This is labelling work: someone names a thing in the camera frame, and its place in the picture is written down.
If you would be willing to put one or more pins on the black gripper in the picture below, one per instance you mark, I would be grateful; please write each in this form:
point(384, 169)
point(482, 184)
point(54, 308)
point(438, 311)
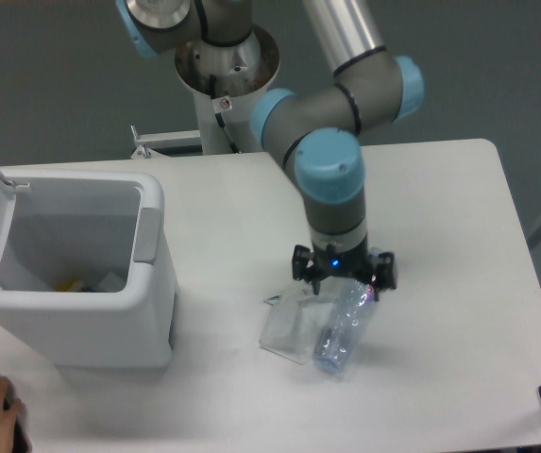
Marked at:
point(378, 267)

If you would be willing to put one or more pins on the clear plastic water bottle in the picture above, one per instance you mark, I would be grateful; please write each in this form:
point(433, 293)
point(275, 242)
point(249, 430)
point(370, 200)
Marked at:
point(349, 317)

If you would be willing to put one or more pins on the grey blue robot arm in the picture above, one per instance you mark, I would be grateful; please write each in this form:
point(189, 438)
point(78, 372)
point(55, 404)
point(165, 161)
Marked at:
point(313, 138)

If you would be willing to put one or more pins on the white trash can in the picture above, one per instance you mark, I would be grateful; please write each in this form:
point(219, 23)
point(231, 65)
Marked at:
point(60, 224)

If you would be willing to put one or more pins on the trash inside can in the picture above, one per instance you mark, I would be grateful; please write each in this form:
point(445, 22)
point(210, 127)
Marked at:
point(101, 282)

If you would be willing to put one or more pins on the black smartphone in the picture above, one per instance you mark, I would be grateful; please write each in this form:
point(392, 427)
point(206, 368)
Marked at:
point(21, 441)

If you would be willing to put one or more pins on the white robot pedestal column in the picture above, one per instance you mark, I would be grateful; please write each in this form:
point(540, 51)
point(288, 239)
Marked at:
point(226, 84)

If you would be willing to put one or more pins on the white metal frame brackets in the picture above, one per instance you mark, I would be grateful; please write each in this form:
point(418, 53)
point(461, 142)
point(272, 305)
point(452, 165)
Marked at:
point(168, 144)

